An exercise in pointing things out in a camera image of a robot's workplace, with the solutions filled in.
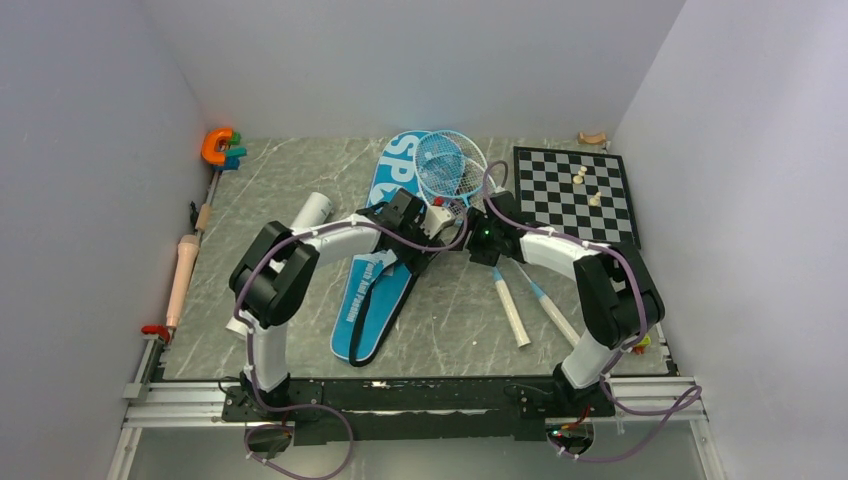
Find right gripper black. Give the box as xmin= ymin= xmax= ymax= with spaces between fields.
xmin=448 ymin=207 xmax=502 ymax=266

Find blue badminton racket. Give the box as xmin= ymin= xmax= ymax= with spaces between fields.
xmin=422 ymin=154 xmax=580 ymax=348
xmin=413 ymin=130 xmax=530 ymax=347

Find blue badminton racket front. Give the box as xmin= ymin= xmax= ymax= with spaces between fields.
xmin=413 ymin=130 xmax=530 ymax=347

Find blue racket carry bag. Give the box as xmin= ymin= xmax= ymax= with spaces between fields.
xmin=331 ymin=130 xmax=428 ymax=367

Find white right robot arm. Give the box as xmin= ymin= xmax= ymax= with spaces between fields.
xmin=466 ymin=191 xmax=666 ymax=415

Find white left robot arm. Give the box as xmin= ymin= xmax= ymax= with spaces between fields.
xmin=229 ymin=189 xmax=456 ymax=420

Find beige chess pawn rear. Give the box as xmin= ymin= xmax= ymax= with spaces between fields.
xmin=572 ymin=166 xmax=587 ymax=184

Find beige chess pawn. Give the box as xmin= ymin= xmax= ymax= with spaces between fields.
xmin=572 ymin=166 xmax=587 ymax=184
xmin=588 ymin=191 xmax=602 ymax=207

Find black white chessboard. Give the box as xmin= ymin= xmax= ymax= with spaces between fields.
xmin=513 ymin=146 xmax=641 ymax=248

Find beige chess pawn front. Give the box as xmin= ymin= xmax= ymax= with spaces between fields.
xmin=588 ymin=191 xmax=602 ymax=207

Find wooden arch block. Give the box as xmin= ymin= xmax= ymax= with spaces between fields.
xmin=577 ymin=132 xmax=607 ymax=146

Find green teal toy blocks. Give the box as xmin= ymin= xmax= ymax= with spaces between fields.
xmin=213 ymin=131 xmax=247 ymax=172

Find colourful brick toy car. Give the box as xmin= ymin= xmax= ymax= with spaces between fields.
xmin=630 ymin=334 xmax=652 ymax=355

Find orange letter C toy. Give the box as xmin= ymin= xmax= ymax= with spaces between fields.
xmin=201 ymin=127 xmax=235 ymax=167

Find beige toy microphone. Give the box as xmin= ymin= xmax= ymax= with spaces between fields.
xmin=166 ymin=234 xmax=200 ymax=330

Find red clamp knob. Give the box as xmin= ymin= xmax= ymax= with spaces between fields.
xmin=140 ymin=324 xmax=171 ymax=344

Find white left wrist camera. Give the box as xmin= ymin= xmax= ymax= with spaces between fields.
xmin=421 ymin=204 xmax=456 ymax=239

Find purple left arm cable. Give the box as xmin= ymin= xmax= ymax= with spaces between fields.
xmin=231 ymin=205 xmax=470 ymax=480

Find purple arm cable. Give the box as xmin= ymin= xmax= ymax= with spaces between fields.
xmin=482 ymin=160 xmax=704 ymax=465
xmin=231 ymin=205 xmax=470 ymax=480

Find wooden handled tool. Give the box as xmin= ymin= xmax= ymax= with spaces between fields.
xmin=190 ymin=171 xmax=222 ymax=237

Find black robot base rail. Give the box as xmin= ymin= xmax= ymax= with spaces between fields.
xmin=221 ymin=376 xmax=615 ymax=446

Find aluminium frame rail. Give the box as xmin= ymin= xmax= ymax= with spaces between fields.
xmin=124 ymin=336 xmax=723 ymax=478

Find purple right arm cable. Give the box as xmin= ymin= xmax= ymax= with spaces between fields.
xmin=482 ymin=160 xmax=704 ymax=465

